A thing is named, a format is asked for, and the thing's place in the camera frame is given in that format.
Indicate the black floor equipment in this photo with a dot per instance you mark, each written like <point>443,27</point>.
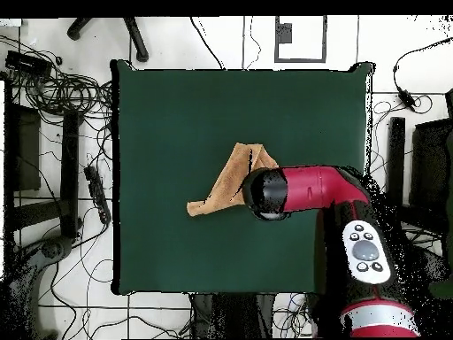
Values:
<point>435,265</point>

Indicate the black power adapter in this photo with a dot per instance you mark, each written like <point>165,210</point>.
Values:
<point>406,97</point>

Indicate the black round device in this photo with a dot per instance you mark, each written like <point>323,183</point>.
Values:
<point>53,249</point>

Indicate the orange terry towel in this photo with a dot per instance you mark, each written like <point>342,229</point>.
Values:
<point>230,180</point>

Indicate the black tripod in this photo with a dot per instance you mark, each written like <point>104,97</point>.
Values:
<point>138,42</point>

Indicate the black power strip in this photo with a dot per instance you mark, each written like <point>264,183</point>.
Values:
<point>97,193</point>

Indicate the black metal frame stand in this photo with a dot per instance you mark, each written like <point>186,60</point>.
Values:
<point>69,159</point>
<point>396,159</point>

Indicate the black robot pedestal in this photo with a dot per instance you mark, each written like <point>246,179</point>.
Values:
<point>230,315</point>

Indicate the dark green table cloth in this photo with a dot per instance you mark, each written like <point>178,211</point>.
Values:
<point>177,124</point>

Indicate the grey floor frame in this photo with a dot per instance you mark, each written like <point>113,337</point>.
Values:
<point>324,39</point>

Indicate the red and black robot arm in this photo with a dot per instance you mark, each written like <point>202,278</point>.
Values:
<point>311,187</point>

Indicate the dark grey floor plate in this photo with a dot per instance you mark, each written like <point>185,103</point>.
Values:
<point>284,33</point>

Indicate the black box device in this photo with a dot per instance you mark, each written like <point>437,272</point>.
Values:
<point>28,63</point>

